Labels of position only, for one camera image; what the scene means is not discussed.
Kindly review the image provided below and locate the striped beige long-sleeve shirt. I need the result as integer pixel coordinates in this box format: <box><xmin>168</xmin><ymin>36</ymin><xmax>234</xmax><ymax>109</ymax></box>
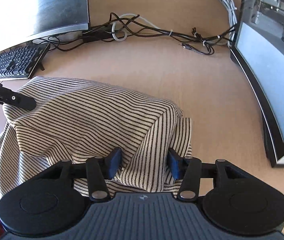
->
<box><xmin>0</xmin><ymin>76</ymin><xmax>192</xmax><ymax>199</ymax></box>

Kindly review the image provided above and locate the black mechanical keyboard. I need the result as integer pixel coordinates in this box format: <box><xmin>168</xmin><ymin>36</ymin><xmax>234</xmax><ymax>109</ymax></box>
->
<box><xmin>0</xmin><ymin>43</ymin><xmax>50</xmax><ymax>80</ymax></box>

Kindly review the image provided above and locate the black curved monitor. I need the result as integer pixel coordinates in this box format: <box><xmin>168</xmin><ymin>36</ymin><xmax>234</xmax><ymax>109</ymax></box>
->
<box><xmin>0</xmin><ymin>0</ymin><xmax>90</xmax><ymax>51</ymax></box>

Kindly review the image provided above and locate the white glass-panel PC case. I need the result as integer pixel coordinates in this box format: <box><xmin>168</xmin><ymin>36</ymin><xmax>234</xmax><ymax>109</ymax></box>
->
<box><xmin>230</xmin><ymin>0</ymin><xmax>284</xmax><ymax>167</ymax></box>

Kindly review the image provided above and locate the black cable bundle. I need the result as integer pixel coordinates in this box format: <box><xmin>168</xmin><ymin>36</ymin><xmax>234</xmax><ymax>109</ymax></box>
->
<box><xmin>31</xmin><ymin>11</ymin><xmax>238</xmax><ymax>55</ymax></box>

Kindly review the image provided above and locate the white power cable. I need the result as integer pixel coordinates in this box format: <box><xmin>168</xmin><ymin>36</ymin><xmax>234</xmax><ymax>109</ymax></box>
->
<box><xmin>217</xmin><ymin>0</ymin><xmax>238</xmax><ymax>48</ymax></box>

